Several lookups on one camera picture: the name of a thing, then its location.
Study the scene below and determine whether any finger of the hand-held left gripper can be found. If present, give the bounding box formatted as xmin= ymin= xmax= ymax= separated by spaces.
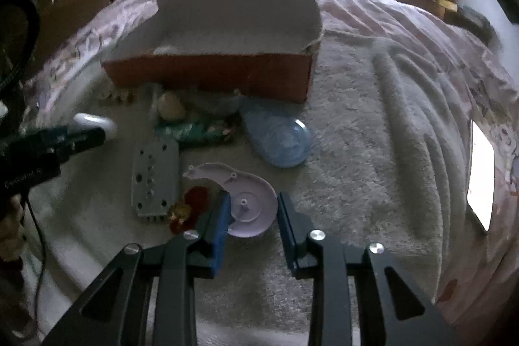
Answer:
xmin=57 ymin=126 xmax=107 ymax=158

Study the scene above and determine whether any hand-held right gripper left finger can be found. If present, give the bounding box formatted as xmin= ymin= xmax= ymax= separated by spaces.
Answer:
xmin=42 ymin=190 xmax=232 ymax=346

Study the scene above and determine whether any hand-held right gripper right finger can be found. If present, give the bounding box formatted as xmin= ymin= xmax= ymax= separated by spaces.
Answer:
xmin=277 ymin=191 xmax=461 ymax=346

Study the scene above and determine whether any white plastic case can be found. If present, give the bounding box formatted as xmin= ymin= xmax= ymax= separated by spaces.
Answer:
xmin=72 ymin=113 xmax=119 ymax=142

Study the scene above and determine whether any lilac round plastic shell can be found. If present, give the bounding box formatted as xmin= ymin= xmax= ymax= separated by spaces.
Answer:
xmin=183 ymin=163 xmax=278 ymax=238

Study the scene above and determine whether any red and yellow toy figure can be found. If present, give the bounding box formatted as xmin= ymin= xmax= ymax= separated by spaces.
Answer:
xmin=168 ymin=186 xmax=209 ymax=235

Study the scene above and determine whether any grey plate with holes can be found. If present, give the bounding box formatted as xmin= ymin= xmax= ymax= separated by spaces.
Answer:
xmin=130 ymin=137 xmax=181 ymax=226

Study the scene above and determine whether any beige egg-shaped toy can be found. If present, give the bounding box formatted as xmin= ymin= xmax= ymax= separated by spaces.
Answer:
xmin=157 ymin=91 xmax=186 ymax=122

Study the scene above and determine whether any teal green toy figure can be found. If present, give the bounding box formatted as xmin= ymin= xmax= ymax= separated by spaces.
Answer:
xmin=156 ymin=119 xmax=234 ymax=146

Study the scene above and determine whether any orange cardboard box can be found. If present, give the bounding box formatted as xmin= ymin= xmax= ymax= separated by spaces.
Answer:
xmin=101 ymin=0 xmax=323 ymax=105

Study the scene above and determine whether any person's left hand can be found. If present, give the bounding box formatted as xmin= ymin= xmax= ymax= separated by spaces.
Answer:
xmin=0 ymin=192 xmax=27 ymax=261

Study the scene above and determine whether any cream fluffy blanket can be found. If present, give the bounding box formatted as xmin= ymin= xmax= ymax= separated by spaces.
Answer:
xmin=28 ymin=34 xmax=475 ymax=346

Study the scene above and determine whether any pink printed duvet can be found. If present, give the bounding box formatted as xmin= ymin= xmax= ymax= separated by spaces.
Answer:
xmin=24 ymin=0 xmax=519 ymax=330

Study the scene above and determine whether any yellow box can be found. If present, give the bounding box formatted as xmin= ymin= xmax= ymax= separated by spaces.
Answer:
xmin=436 ymin=0 xmax=459 ymax=22

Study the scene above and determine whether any dark flat box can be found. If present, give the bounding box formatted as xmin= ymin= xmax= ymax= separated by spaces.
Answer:
xmin=458 ymin=6 xmax=493 ymax=34

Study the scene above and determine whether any thin black cable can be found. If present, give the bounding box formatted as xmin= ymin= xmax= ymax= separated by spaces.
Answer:
xmin=22 ymin=196 xmax=47 ymax=334

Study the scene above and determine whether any thick black cable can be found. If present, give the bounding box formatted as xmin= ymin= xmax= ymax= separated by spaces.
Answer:
xmin=0 ymin=0 xmax=41 ymax=91

